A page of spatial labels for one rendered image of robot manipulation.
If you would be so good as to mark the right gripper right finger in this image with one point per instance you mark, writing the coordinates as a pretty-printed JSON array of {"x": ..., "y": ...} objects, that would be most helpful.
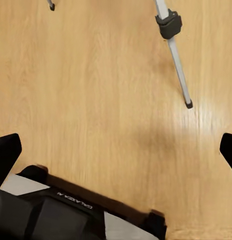
[{"x": 226, "y": 147}]

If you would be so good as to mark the camera tripod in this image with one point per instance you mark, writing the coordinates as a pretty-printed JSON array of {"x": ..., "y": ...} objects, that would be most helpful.
[{"x": 170, "y": 23}]

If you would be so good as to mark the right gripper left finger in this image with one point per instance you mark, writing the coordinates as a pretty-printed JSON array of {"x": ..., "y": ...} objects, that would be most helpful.
[{"x": 10, "y": 149}]

